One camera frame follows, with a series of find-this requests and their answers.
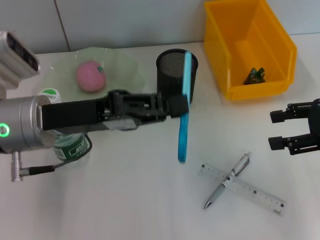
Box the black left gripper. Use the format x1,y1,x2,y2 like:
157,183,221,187
41,96,113,131

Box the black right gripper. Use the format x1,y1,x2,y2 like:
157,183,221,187
268,98,320,156

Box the blue scissors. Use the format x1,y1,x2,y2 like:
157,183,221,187
176,51,194,164

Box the clear water bottle green label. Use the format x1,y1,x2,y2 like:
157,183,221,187
37,87,93,162

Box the pink peach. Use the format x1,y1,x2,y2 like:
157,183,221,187
76,60,107,94

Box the green plastic wrapper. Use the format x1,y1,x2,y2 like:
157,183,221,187
243,66,266,85

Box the transparent plastic ruler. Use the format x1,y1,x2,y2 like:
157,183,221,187
199,162,288,216

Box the silver ballpoint pen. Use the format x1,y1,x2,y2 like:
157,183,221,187
203,151,252,210

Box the black mesh pen holder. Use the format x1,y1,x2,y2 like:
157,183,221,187
156,48,199,108

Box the pale green fruit plate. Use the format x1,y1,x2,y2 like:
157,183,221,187
39,47,147,101

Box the yellow plastic bin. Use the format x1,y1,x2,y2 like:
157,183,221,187
203,0,298,101

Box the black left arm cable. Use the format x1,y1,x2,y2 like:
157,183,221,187
11,149,72,182

